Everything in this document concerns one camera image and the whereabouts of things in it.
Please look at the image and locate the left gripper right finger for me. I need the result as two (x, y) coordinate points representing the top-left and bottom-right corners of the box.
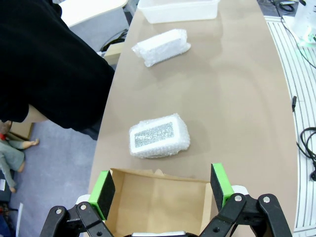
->
(198, 162), (294, 237)

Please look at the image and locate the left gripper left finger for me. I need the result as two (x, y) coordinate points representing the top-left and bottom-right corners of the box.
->
(39, 169), (117, 237)

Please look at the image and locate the bubble-wrapped clock with visible display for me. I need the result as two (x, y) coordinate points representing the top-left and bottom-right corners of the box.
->
(128, 113), (191, 159)

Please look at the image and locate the bubble-wrapped clock with hidden display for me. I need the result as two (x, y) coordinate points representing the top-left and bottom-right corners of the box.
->
(131, 29), (192, 68)

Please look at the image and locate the brown cardboard box with flap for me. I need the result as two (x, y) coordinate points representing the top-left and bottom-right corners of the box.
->
(105, 168), (213, 237)

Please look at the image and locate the floor mannequin in grey clothes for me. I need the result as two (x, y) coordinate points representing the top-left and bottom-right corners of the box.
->
(0, 120), (40, 194)

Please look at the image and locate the white slotted mounting plate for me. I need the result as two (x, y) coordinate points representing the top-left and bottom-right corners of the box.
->
(264, 14), (316, 233)

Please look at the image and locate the person in black sweater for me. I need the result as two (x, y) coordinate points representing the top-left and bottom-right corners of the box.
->
(0, 0), (116, 131)

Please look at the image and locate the clear plastic bin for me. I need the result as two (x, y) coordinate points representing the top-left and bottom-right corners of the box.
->
(137, 0), (220, 24)

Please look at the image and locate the white side table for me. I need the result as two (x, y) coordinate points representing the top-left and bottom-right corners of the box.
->
(59, 0), (129, 28)

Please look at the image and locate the black coiled cable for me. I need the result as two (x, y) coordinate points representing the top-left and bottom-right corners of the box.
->
(297, 127), (316, 181)

